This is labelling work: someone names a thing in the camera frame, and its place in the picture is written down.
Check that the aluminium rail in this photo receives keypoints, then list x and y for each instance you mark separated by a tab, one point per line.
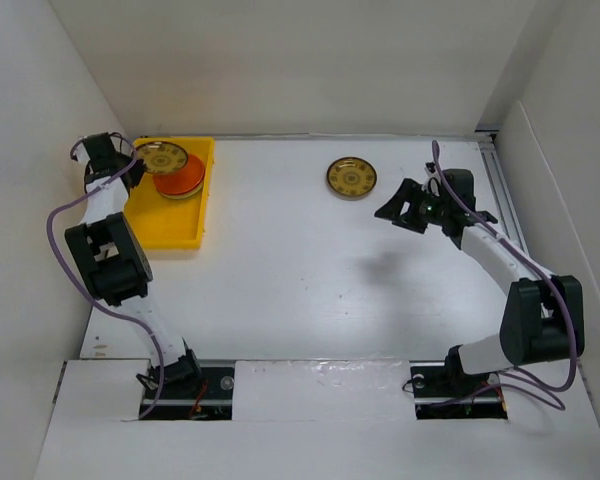
507	214

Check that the black plate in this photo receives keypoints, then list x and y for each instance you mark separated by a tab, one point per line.
188	192

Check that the yellow plastic bin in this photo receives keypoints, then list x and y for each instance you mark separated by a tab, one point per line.
161	224

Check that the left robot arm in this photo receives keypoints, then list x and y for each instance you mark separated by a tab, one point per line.
114	268

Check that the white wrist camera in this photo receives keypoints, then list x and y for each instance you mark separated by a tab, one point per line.
432	184
79	152

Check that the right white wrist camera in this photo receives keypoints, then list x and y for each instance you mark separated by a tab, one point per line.
432	184

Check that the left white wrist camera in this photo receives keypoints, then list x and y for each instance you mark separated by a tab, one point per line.
79	152

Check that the orange plate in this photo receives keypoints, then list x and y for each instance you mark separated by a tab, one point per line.
191	177

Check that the cream floral plate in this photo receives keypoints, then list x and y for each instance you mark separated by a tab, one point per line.
179	197

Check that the yellow patterned plate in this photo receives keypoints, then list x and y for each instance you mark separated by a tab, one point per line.
162	158
351	178

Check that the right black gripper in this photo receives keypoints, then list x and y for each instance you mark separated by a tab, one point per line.
408	191

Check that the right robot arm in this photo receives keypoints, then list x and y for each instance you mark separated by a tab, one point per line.
541	335

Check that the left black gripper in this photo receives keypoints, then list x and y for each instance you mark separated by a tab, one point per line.
137	172

